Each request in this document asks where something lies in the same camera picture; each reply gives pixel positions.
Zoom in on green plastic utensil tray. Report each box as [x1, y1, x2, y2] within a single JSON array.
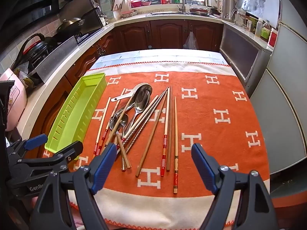
[[45, 73, 107, 154]]

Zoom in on white chopstick red end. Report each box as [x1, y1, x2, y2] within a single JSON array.
[[93, 97, 111, 159]]

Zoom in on white ceramic soup spoon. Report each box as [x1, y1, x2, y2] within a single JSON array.
[[111, 89, 136, 102]]

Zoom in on white plastic bag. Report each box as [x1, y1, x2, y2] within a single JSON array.
[[183, 32, 198, 50]]

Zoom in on large steel soup spoon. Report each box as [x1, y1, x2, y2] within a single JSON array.
[[109, 82, 153, 130]]

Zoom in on white chopstick red bands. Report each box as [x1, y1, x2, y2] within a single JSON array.
[[160, 87, 170, 177]]

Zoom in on dark brown wooden chopstick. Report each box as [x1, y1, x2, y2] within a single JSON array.
[[166, 86, 172, 172]]

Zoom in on ivory chopstick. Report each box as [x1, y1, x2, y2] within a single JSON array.
[[116, 95, 158, 149]]

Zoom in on orange H-pattern blanket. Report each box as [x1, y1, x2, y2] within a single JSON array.
[[70, 59, 270, 229]]

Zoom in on stainless dishwasher cabinet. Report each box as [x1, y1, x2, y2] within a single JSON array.
[[220, 22, 272, 97]]

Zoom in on wooden handled steel spoon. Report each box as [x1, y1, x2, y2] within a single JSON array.
[[115, 113, 132, 172]]

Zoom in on black frying pan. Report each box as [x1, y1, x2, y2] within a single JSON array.
[[56, 9, 97, 35]]

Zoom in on steel tablespoon patterned handle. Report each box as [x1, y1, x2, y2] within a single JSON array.
[[124, 90, 150, 136]]

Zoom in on stainless splash guard panel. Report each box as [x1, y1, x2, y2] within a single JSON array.
[[34, 36, 78, 83]]

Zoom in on bamboo chopstick red tip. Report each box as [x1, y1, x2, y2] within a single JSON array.
[[173, 97, 178, 194]]

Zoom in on twisted steel chopstick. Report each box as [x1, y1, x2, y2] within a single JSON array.
[[123, 89, 167, 146], [124, 87, 168, 154]]

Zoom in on bamboo chopstick black band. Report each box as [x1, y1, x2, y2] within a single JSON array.
[[100, 96, 135, 154]]

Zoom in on white chopstick striped end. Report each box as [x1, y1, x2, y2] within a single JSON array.
[[96, 88, 126, 156]]

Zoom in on stainless steel kettle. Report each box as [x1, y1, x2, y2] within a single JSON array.
[[217, 0, 236, 22]]

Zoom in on pink rice cooker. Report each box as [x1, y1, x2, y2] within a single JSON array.
[[1, 68, 27, 131]]

